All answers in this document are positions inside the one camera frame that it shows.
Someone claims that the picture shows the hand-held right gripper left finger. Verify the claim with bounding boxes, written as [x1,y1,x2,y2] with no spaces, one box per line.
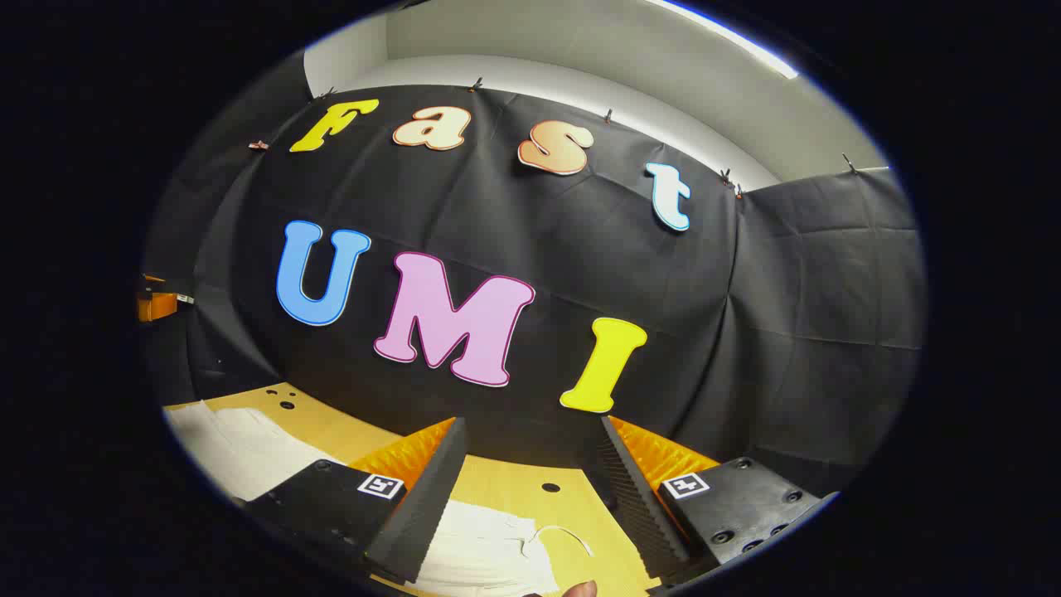
[245,416,470,584]

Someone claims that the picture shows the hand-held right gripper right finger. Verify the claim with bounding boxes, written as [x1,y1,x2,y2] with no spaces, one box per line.
[590,415,840,588]

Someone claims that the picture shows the white jeans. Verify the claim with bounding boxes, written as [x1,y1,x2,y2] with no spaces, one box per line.
[166,402,594,597]

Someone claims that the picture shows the black backdrop cloth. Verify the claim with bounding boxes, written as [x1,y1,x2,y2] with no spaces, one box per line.
[141,50,928,498]

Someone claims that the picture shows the row of small backdrop clips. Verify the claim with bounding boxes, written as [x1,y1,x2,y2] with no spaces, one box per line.
[249,76,859,200]

